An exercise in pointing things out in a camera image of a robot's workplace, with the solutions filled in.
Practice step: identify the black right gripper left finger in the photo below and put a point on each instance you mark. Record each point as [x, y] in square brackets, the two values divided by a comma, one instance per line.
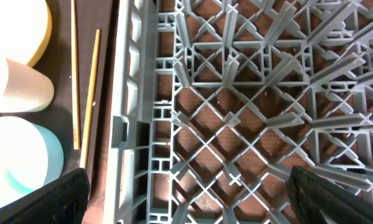
[63, 200]

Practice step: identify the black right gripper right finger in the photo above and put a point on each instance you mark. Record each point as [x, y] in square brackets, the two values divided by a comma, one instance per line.
[313, 197]

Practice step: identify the left wooden chopstick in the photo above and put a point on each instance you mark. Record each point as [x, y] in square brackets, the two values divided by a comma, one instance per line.
[74, 77]

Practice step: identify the dark brown tray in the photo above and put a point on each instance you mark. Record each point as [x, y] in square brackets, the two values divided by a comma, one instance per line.
[92, 15]

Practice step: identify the yellow plate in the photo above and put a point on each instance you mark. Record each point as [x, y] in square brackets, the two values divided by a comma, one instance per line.
[25, 30]

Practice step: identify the right wooden chopstick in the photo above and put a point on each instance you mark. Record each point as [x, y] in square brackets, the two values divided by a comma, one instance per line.
[90, 101]

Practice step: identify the wooden chopstick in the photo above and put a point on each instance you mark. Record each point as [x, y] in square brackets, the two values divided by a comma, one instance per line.
[90, 101]
[74, 77]

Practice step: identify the white cup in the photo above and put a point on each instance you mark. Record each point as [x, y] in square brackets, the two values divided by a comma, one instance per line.
[22, 88]

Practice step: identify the light blue bowl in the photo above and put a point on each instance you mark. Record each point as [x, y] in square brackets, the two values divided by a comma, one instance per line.
[31, 156]

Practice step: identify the grey dishwasher rack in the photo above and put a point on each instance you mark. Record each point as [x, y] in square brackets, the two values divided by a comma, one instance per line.
[214, 101]

